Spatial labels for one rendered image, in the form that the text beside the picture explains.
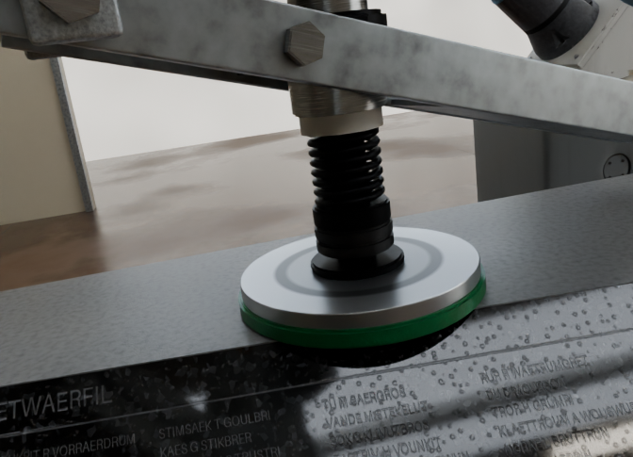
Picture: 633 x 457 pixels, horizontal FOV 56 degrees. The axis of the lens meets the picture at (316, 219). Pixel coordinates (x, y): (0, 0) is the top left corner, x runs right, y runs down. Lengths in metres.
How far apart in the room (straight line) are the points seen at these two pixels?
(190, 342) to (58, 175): 5.02
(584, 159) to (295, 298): 1.25
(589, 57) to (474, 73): 1.19
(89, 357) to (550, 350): 0.37
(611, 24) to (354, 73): 1.32
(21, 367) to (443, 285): 0.34
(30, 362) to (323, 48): 0.34
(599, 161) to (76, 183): 4.51
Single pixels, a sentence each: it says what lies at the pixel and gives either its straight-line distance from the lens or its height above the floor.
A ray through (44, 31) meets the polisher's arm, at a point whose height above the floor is 1.06.
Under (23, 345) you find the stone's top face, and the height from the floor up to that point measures 0.82.
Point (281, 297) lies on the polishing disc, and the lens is 0.49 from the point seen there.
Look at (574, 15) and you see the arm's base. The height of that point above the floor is 1.04.
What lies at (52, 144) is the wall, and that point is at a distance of 5.47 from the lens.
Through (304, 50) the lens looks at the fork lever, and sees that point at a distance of 0.42.
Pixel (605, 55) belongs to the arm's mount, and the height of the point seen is 0.94.
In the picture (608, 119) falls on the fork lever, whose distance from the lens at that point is 0.63.
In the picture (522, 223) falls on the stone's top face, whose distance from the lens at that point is 0.71.
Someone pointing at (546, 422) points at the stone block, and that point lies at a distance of 0.49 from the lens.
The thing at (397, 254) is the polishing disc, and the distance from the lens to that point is 0.53.
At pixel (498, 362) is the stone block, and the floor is 0.79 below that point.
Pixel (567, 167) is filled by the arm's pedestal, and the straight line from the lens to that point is 1.62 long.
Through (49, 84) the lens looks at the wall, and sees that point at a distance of 5.43.
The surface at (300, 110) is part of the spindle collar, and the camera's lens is 0.49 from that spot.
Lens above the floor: 1.03
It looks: 15 degrees down
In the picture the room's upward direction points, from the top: 8 degrees counter-clockwise
